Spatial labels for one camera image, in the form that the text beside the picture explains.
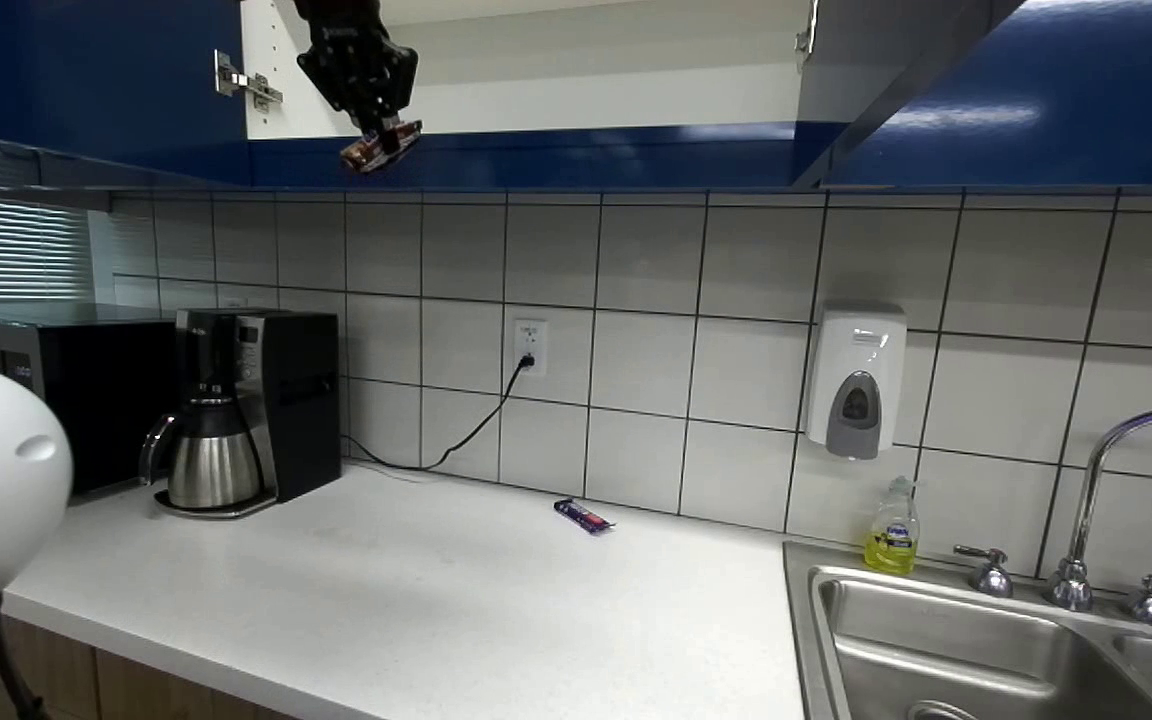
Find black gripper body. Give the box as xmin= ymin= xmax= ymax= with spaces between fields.
xmin=294 ymin=0 xmax=399 ymax=84

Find blue cabinet door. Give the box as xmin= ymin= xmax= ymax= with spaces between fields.
xmin=791 ymin=0 xmax=1028 ymax=192
xmin=0 ymin=0 xmax=257 ymax=192

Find black and steel microwave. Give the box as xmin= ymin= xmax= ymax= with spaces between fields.
xmin=0 ymin=313 xmax=189 ymax=507

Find white window blinds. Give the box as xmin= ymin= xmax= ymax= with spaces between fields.
xmin=0 ymin=192 xmax=121 ymax=321

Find stainless steel coffee carafe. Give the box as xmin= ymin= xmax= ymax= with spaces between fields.
xmin=137 ymin=384 xmax=272 ymax=516

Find white wall soap dispenser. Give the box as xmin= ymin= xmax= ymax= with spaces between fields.
xmin=804 ymin=309 xmax=912 ymax=462

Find purple marker near wall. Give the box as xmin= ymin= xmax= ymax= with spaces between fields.
xmin=550 ymin=490 xmax=616 ymax=540

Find stainless steel sink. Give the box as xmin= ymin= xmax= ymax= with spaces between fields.
xmin=779 ymin=536 xmax=1152 ymax=720

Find black coffee maker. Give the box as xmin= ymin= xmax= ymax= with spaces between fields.
xmin=174 ymin=309 xmax=350 ymax=519

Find wooden lower cabinet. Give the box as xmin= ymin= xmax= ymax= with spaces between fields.
xmin=0 ymin=613 xmax=302 ymax=720

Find chrome gooseneck faucet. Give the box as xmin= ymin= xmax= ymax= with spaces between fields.
xmin=1048 ymin=405 xmax=1152 ymax=617

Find yellow dish soap bottle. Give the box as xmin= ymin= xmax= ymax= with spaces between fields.
xmin=860 ymin=475 xmax=923 ymax=580

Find white wall outlet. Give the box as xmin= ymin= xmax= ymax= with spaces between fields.
xmin=509 ymin=313 xmax=556 ymax=384

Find blue closed upper cabinet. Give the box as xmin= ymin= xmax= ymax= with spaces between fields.
xmin=827 ymin=0 xmax=1152 ymax=192

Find metal cabinet hinge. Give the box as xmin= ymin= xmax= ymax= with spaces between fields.
xmin=210 ymin=49 xmax=288 ymax=111
xmin=791 ymin=0 xmax=825 ymax=55

